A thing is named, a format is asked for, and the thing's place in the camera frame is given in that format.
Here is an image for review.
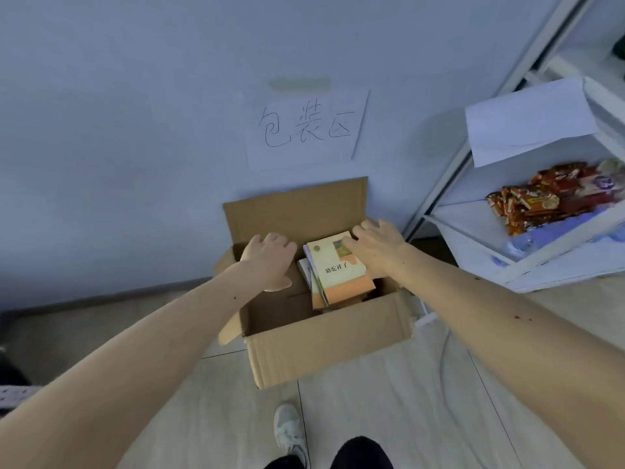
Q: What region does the person's right forearm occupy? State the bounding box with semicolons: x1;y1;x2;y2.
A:
390;253;625;469

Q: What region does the person's left white shoe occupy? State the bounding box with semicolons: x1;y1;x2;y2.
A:
273;403;309;467

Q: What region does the white metal shelf rack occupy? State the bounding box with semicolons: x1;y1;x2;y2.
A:
402;0;625;328

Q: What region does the cream orange cover books stack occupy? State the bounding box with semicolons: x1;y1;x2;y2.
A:
298;231;377;313

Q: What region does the person's right leg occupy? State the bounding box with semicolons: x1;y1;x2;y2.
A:
329;436;394;469

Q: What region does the white paper sign on shelf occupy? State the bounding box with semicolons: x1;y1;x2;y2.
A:
464;76;599;168

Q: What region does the person's left forearm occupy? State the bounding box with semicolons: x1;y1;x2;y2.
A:
0;261;267;469

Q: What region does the grey perforated metal shelf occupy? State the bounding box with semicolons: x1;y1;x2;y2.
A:
0;312;45;411

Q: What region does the person's leg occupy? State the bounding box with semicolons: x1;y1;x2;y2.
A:
329;436;394;469
263;453;303;469

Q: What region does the person's right hand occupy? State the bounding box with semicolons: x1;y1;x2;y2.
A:
341;219;413;279

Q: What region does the person's left hand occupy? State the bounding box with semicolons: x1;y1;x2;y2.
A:
239;233;299;292

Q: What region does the pile of red snack packets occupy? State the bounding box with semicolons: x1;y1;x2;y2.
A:
486;158;625;236

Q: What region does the person's left leg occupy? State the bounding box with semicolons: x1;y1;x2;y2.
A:
263;453;303;469

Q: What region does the brown cardboard box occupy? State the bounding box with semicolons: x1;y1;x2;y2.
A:
212;176;416;390

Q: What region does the handwritten white paper wall sign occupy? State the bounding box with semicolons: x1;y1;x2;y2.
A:
243;90;370;171

